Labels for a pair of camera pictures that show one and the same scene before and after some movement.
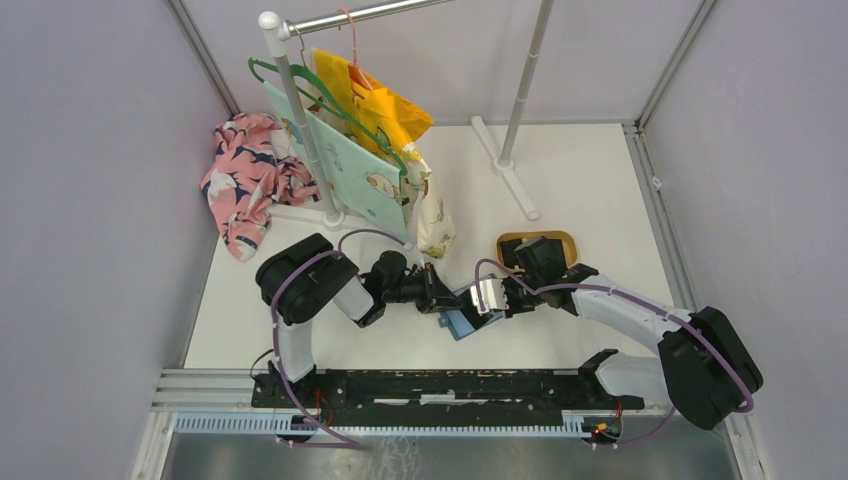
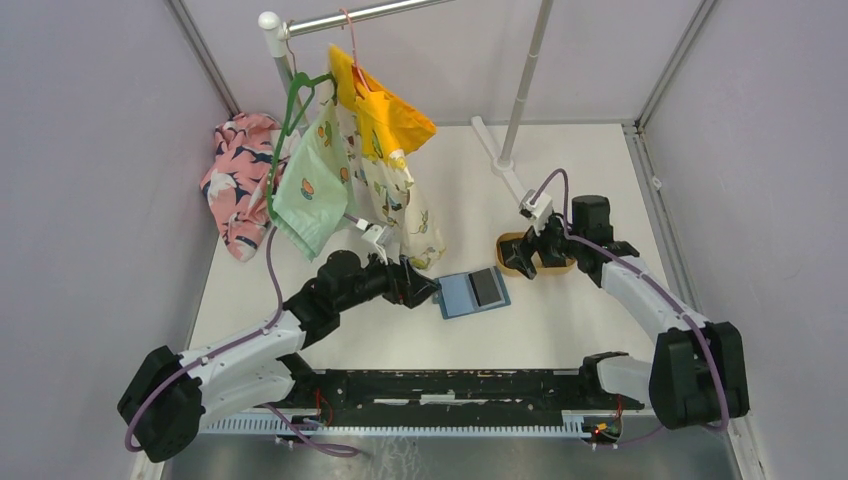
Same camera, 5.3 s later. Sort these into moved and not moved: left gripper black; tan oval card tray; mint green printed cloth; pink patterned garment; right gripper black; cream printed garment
Moved: left gripper black; mint green printed cloth; right gripper black; cream printed garment
Not moved: tan oval card tray; pink patterned garment
